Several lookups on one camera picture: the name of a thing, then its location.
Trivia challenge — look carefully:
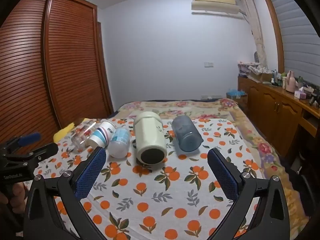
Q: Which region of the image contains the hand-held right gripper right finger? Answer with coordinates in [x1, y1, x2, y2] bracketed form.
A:
[207, 148, 287, 240]

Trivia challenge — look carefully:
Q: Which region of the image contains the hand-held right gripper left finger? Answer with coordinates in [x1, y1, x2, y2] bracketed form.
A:
[23, 146, 107, 240]

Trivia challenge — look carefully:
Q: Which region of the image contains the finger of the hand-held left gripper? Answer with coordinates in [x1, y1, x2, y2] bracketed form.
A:
[7, 132, 42, 149]
[14, 142, 59, 164]

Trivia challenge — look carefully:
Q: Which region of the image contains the cream cup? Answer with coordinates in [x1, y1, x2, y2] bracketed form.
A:
[133, 111, 168, 166]

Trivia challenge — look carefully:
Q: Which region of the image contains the white striped cup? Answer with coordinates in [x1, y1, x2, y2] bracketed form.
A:
[87, 120, 117, 148]

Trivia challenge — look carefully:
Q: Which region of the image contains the blue translucent cup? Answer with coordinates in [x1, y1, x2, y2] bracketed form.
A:
[171, 115, 203, 153]

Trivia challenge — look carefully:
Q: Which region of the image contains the person's left hand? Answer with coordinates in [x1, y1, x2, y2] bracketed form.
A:
[0, 182, 27, 215]

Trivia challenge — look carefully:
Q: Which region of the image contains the yellow cloth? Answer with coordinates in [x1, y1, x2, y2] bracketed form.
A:
[53, 122, 76, 142]

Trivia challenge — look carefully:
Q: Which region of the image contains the clear glass jar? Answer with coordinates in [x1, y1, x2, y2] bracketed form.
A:
[71, 120, 99, 153]

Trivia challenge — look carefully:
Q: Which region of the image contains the white plastic bottle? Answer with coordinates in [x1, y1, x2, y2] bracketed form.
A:
[107, 127, 131, 158]

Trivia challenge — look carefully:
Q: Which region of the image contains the floral blanket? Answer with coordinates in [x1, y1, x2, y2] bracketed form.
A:
[110, 99, 309, 230]

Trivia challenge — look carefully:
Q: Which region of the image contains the orange fruit print cloth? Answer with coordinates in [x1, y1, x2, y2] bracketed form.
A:
[32, 117, 272, 240]

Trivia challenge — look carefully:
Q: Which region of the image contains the cardboard box with blue items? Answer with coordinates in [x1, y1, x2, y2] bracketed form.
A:
[226, 89, 248, 106]

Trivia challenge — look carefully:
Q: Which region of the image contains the wooden cabinet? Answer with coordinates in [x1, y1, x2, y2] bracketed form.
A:
[237, 76, 320, 158]

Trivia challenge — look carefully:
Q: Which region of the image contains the brown slatted wardrobe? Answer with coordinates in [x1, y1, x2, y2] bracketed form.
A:
[0, 0, 114, 146]

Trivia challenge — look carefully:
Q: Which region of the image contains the stack of patterned boxes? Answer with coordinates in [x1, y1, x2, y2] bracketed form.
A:
[237, 60, 268, 77]

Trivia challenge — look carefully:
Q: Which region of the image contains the group of small bottles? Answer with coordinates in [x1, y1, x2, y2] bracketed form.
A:
[270, 69, 287, 88]

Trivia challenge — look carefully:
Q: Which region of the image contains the pink tissue box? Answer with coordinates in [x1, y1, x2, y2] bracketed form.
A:
[294, 87, 314, 100]

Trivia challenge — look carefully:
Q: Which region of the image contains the pink thermos jug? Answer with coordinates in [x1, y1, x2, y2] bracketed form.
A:
[286, 70, 297, 93]

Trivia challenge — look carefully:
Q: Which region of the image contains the cream curtain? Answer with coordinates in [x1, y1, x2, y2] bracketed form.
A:
[237, 0, 268, 70]

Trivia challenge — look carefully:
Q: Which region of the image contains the grey window blind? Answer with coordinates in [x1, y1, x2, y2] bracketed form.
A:
[264, 0, 320, 85]

